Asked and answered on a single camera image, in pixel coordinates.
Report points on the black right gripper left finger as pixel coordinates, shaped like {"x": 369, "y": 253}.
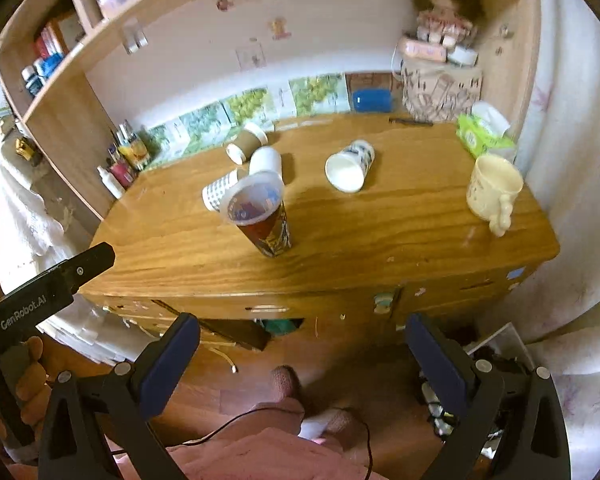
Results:
{"x": 73, "y": 444}

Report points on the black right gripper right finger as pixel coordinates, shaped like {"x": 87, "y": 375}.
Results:
{"x": 524, "y": 404}

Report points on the dark patterned plastic cup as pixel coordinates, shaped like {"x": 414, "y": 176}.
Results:
{"x": 255, "y": 205}

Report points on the grey plaid paper cup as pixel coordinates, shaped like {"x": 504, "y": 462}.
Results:
{"x": 213, "y": 193}

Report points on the brown sleeve paper cup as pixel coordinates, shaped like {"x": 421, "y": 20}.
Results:
{"x": 249, "y": 139}

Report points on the plain white paper cup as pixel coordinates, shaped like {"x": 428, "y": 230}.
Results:
{"x": 266, "y": 159}

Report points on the white black print paper cup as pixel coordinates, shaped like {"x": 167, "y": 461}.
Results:
{"x": 347, "y": 170}

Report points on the person's left hand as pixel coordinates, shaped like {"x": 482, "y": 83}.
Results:
{"x": 32, "y": 388}

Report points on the white lace cloth cover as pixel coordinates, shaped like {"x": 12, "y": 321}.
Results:
{"x": 41, "y": 224}

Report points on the white spray bottle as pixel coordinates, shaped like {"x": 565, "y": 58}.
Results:
{"x": 110, "y": 183}

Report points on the pink trousers leg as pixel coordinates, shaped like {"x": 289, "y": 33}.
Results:
{"x": 266, "y": 445}

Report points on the pink slipper foot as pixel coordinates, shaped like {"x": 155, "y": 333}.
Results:
{"x": 285, "y": 383}

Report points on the yellow juice bottle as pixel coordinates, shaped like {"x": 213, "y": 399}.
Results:
{"x": 132, "y": 147}

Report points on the dark cosmetic bottle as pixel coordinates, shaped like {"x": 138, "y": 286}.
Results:
{"x": 33, "y": 81}

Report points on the cream ceramic mug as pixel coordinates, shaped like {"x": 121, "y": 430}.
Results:
{"x": 493, "y": 188}

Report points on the wooden desk with drawers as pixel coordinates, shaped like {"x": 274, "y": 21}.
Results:
{"x": 406, "y": 241}

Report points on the blue jar on shelf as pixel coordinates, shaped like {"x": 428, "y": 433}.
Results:
{"x": 46, "y": 66}

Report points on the green tissue pack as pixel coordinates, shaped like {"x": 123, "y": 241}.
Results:
{"x": 484, "y": 130}

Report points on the black pen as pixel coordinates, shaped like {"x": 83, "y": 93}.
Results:
{"x": 409, "y": 122}

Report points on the blue plastic box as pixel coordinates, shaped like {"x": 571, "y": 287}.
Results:
{"x": 372, "y": 100}

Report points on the green grape picture panel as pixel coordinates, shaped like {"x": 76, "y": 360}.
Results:
{"x": 215, "y": 124}

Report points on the brown haired rag doll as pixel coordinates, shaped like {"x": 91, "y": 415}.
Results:
{"x": 450, "y": 23}

